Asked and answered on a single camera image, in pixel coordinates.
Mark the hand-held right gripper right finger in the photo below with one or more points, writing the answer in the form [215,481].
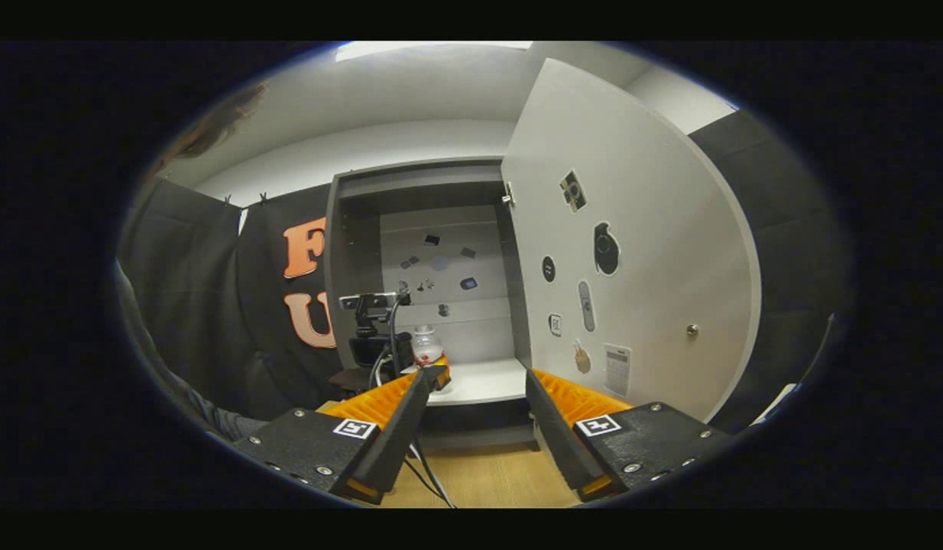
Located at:
[555,435]

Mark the long ceiling light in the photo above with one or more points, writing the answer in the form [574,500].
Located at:
[433,50]

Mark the grey cabinet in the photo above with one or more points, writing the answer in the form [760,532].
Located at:
[357,252]

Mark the clear glass bottle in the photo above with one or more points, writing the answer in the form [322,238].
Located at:
[426,344]

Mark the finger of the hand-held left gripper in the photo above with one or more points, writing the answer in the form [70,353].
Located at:
[441,376]

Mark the metal door hinge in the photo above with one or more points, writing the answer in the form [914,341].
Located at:
[509,195]

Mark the white cabinet shelf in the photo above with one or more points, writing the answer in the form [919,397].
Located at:
[479,382]

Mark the black backdrop cloth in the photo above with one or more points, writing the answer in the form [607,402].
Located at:
[204,305]

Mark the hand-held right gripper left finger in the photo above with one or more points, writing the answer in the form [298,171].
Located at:
[403,435]

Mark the beige cabinet door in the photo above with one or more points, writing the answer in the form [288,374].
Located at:
[655,252]

